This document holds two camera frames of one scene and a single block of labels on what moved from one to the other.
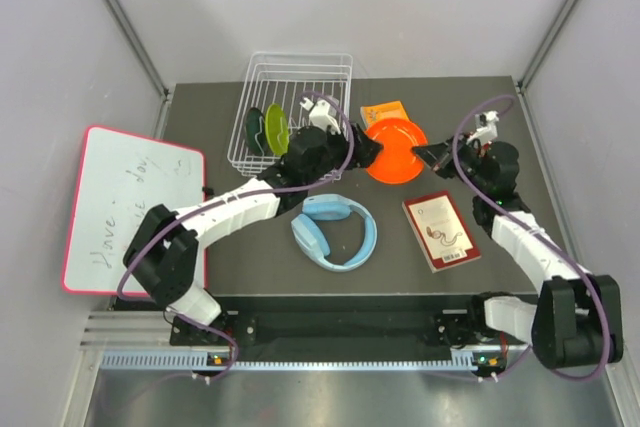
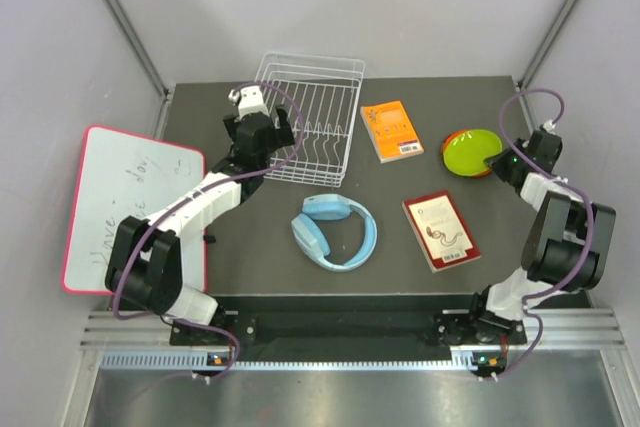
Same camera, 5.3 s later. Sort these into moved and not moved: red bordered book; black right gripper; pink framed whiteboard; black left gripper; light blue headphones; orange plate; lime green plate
Moved: black left gripper; orange plate; black right gripper; lime green plate
Not moved: light blue headphones; red bordered book; pink framed whiteboard
